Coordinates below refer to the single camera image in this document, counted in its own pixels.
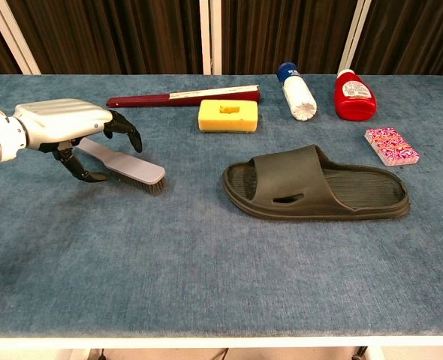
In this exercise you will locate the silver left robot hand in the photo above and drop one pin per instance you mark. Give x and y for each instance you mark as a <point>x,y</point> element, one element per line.
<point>56,118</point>

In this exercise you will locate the grey scrub brush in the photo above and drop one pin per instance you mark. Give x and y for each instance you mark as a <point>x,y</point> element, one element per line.
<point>131,168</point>

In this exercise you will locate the dark red folded fan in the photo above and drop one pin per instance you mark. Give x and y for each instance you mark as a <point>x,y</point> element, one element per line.
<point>142,101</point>

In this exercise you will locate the dark brown curtain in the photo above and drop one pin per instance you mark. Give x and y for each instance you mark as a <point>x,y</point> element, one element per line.
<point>94,37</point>

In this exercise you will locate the yellow cleaning sponge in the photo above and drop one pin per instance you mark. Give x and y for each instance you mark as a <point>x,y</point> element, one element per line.
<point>229,118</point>

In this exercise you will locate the blue velvet tablecloth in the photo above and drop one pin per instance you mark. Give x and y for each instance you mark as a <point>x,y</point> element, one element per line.
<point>169,262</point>

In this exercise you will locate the white bottle with blue cap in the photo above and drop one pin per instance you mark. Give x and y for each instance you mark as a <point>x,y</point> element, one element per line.
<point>298,93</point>

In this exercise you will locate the dark green slide sandal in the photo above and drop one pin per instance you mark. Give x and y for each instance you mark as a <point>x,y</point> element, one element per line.
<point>293,176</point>

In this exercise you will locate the red bottle with white cap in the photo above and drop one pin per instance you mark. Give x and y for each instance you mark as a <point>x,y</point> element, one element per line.
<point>354,103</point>

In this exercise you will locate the pink patterned tissue pack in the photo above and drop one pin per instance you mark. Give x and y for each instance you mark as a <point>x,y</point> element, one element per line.
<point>392,146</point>

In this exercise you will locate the slanted white frame post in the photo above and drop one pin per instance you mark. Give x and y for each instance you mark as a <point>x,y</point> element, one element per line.
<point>353,37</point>
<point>15,41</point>

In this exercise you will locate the upright white frame post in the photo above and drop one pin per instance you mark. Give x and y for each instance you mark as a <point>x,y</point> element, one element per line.
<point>205,37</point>
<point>216,37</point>

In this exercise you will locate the white table frame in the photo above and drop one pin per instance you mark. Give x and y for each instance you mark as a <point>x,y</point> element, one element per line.
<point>221,343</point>

